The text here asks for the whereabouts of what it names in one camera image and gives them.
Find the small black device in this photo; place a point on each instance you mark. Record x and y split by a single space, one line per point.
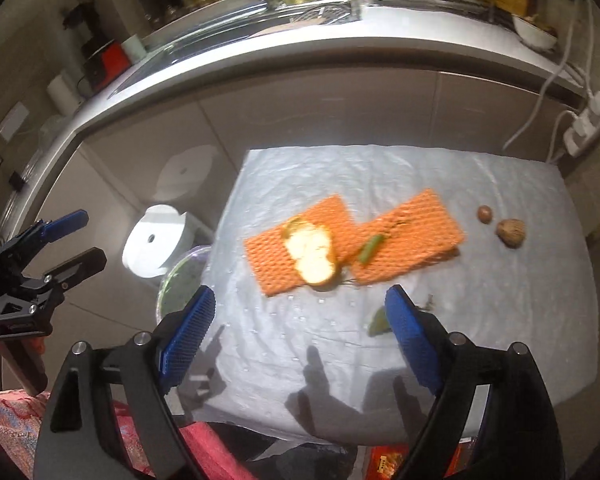
17 180

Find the white bowl with food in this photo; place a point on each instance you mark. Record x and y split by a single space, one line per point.
532 37

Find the dark green leaf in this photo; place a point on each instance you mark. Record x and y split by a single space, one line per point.
377 324

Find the stainless steel sink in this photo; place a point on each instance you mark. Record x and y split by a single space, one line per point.
220 30

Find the brown wrinkled nut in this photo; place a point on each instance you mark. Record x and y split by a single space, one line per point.
511 232

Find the white electric kettle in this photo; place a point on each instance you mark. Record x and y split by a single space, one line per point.
62 95

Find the white power strip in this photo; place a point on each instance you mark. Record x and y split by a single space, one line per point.
590 120

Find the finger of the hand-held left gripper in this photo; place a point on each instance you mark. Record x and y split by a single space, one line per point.
65 222
75 265

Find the orange foam fruit net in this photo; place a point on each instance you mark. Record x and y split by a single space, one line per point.
270 265
420 230

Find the white wall socket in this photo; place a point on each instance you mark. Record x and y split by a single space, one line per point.
12 122

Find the silver padded table cover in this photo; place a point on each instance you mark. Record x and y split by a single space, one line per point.
330 185

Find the metal steamer rack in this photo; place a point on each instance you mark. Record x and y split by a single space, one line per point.
325 12

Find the small brown chestnut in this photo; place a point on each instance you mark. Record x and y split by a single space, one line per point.
484 213

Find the red cardboard box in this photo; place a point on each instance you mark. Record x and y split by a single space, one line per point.
385 460

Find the pink patterned clothing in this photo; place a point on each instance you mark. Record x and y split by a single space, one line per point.
10 430

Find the trash bin with purple bag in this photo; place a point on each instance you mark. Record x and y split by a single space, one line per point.
180 280

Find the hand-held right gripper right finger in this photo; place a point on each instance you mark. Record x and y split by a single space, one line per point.
410 340

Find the white cup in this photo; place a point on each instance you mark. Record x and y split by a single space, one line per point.
132 47

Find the small green leaf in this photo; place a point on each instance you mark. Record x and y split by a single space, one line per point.
370 249

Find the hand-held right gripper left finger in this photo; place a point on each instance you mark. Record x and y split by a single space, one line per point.
187 332

